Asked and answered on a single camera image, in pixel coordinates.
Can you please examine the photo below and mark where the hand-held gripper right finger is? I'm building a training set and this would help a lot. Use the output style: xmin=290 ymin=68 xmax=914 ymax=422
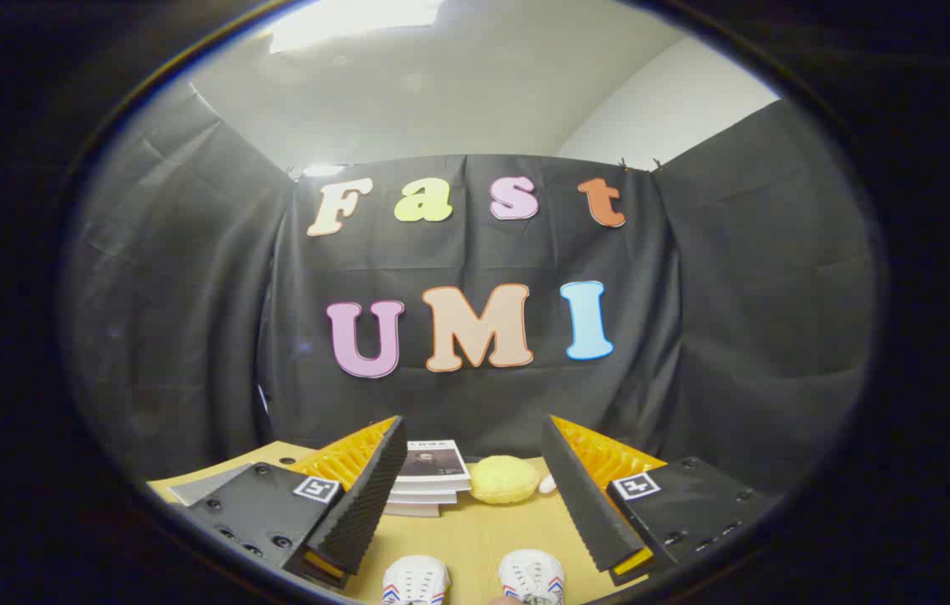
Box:
xmin=540 ymin=414 xmax=780 ymax=587

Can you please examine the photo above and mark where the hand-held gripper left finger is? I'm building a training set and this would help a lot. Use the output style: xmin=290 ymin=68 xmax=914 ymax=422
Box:
xmin=175 ymin=414 xmax=409 ymax=589

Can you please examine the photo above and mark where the white shoe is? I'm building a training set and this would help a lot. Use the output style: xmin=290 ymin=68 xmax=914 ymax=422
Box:
xmin=381 ymin=555 xmax=451 ymax=605
xmin=498 ymin=550 xmax=566 ymax=605

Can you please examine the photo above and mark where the beige fabric storage box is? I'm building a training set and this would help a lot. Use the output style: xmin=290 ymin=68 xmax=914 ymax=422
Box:
xmin=168 ymin=462 xmax=255 ymax=507

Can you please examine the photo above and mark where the white book with portrait cover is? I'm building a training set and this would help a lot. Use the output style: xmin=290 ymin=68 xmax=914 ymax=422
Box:
xmin=395 ymin=437 xmax=473 ymax=493

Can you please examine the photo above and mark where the yellow plush toy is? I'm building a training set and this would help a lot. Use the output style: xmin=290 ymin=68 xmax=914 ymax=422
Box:
xmin=470 ymin=455 xmax=540 ymax=505

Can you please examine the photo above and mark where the black backdrop cloth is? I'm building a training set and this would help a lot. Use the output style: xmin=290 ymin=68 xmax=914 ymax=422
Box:
xmin=63 ymin=84 xmax=877 ymax=497

